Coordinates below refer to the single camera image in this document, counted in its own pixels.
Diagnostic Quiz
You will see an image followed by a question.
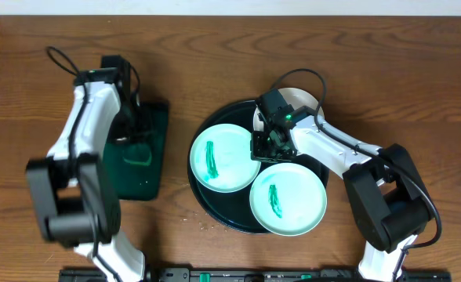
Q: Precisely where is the green sponge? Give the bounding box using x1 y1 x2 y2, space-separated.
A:
122 143 152 166

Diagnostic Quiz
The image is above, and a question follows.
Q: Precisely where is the white plate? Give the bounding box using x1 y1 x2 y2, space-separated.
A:
252 87 318 131

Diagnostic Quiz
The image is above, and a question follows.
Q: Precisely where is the mint green plate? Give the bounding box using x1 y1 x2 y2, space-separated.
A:
249 163 327 237
189 124 261 193

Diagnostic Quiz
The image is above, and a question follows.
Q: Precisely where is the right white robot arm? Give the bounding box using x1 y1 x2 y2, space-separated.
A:
251 107 441 281

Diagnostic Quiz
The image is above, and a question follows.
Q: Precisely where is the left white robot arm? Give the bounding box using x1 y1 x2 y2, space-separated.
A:
25 67 146 281

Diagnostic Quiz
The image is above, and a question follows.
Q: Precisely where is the dark green rectangular tray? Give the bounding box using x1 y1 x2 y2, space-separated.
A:
103 102 169 201

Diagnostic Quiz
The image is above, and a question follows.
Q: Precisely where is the round black tray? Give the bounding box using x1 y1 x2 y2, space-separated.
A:
187 100 329 233

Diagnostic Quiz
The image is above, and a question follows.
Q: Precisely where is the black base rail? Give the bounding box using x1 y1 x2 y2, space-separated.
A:
58 268 452 282

